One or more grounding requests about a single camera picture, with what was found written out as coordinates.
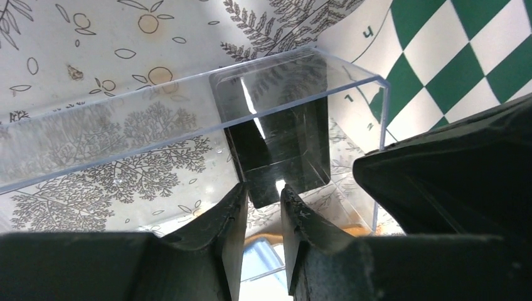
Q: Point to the orange leather card holder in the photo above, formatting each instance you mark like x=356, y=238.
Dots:
x=263, y=257

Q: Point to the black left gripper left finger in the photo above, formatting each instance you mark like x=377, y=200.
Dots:
x=202, y=260

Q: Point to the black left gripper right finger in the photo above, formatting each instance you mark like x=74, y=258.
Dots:
x=323, y=262

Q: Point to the clear acrylic card box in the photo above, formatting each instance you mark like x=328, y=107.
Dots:
x=354, y=130

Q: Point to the black credit card stack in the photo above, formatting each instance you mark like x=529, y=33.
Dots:
x=289, y=147

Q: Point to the green white chessboard mat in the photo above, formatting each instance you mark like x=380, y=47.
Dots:
x=444, y=60

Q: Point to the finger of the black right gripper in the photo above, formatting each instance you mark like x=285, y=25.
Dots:
x=470, y=176

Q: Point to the floral patterned table mat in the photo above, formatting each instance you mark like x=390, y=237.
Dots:
x=58, y=55

